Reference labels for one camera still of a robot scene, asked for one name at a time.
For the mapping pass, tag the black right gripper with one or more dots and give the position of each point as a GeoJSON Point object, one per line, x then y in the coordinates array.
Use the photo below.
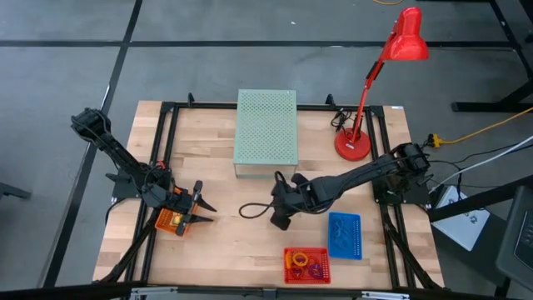
{"type": "Point", "coordinates": [297, 198]}

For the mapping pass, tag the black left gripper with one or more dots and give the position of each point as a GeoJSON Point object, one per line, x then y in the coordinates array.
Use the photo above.
{"type": "Point", "coordinates": [185, 200]}

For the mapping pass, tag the orange plastic basket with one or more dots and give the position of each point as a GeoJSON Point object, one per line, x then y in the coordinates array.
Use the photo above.
{"type": "Point", "coordinates": [163, 225]}

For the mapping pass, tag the orange plastic clip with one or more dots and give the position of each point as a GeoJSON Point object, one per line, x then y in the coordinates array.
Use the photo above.
{"type": "Point", "coordinates": [288, 260]}

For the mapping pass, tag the purple plastic clip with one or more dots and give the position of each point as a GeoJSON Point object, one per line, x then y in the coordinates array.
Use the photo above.
{"type": "Point", "coordinates": [320, 276]}
{"type": "Point", "coordinates": [310, 266]}

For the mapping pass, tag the blue plastic basket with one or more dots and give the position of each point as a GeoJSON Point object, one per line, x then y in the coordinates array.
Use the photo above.
{"type": "Point", "coordinates": [356, 241]}

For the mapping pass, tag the red triangular plastic clip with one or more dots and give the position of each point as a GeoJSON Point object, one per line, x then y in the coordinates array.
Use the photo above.
{"type": "Point", "coordinates": [292, 271]}

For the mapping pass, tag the green perforated metal shelf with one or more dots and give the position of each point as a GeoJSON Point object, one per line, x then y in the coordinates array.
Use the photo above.
{"type": "Point", "coordinates": [266, 125]}

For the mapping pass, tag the red plastic basket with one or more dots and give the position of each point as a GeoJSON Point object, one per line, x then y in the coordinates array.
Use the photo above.
{"type": "Point", "coordinates": [307, 282]}

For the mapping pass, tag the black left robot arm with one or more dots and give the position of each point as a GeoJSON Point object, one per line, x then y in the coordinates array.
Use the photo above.
{"type": "Point", "coordinates": [116, 152]}

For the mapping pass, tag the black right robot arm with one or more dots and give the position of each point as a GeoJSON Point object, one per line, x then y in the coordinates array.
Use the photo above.
{"type": "Point", "coordinates": [366, 171]}

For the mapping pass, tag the black desk leg bar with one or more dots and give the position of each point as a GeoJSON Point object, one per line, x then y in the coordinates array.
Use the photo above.
{"type": "Point", "coordinates": [479, 202]}

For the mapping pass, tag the red desk lamp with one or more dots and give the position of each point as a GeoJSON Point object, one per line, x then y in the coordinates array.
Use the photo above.
{"type": "Point", "coordinates": [406, 41]}

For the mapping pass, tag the black desk base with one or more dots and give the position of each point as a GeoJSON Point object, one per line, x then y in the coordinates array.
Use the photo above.
{"type": "Point", "coordinates": [491, 106]}

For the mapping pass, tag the white box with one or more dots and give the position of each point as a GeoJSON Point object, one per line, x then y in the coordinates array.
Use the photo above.
{"type": "Point", "coordinates": [462, 225]}

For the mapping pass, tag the black furniture foot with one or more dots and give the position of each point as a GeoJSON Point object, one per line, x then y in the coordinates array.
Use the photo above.
{"type": "Point", "coordinates": [12, 191]}

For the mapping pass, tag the black metal table frame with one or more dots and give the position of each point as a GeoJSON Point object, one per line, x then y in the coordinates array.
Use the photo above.
{"type": "Point", "coordinates": [200, 105]}

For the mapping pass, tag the black rail with silver brackets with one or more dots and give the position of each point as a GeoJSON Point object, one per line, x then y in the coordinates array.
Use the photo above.
{"type": "Point", "coordinates": [62, 291]}

